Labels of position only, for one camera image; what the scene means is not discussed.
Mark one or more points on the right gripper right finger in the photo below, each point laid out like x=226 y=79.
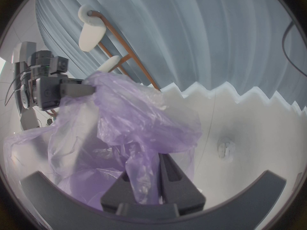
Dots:
x=177 y=188

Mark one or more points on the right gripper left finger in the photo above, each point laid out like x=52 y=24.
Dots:
x=115 y=195

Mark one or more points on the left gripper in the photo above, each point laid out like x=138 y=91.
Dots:
x=45 y=92

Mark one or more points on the purple plastic bag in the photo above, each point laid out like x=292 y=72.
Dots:
x=144 y=118

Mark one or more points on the white padded wooden chair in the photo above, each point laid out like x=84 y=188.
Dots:
x=92 y=35

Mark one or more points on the crumpled white paper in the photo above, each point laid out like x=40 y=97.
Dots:
x=225 y=150

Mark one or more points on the pale blue curtain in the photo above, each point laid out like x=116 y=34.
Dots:
x=191 y=32

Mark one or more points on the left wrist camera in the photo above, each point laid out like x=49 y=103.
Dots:
x=60 y=65

